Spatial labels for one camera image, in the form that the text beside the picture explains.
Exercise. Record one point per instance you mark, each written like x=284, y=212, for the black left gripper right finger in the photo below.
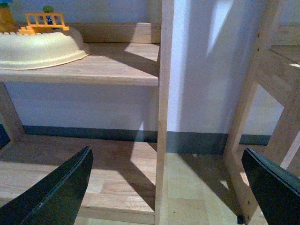
x=276, y=190

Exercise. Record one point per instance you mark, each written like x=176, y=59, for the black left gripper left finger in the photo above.
x=56, y=199

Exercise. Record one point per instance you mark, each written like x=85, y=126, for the light wooden shelf unit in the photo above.
x=115, y=100

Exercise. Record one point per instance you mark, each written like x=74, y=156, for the cream toy island base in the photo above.
x=26, y=52

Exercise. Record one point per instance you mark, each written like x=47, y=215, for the orange toy fence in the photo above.
x=40, y=22

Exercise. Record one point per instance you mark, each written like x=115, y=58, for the yellow toy tower piece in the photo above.
x=7, y=23

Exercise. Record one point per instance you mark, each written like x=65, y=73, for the small toy figure green hat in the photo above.
x=48, y=9

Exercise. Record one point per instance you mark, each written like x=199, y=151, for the light wooden chair frame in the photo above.
x=275, y=66

